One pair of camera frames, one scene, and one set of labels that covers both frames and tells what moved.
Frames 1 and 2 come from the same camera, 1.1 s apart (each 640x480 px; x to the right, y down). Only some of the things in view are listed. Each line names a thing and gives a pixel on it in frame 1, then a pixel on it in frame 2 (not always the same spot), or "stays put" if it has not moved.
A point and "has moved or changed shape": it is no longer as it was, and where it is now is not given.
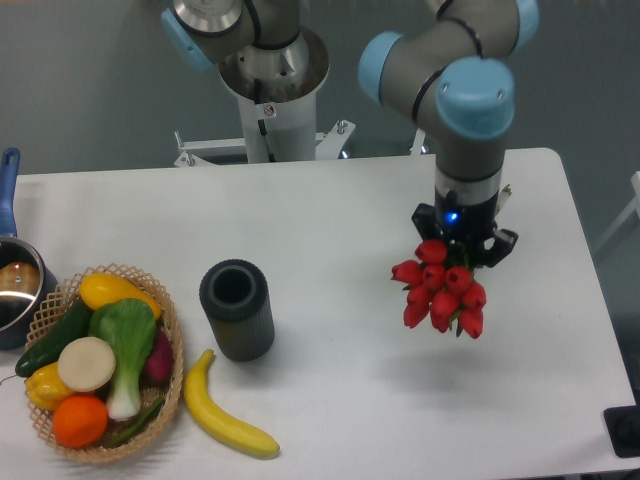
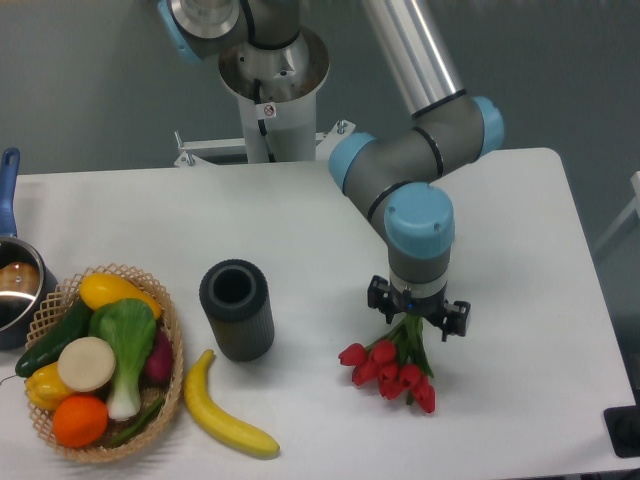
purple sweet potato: x=158 y=366 stays put
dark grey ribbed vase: x=236 y=298 stays put
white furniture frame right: x=631 y=208 stays put
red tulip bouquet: x=446 y=294 has moved or changed shape
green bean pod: x=138 y=426 stays put
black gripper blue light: x=469 y=225 -> x=383 y=296
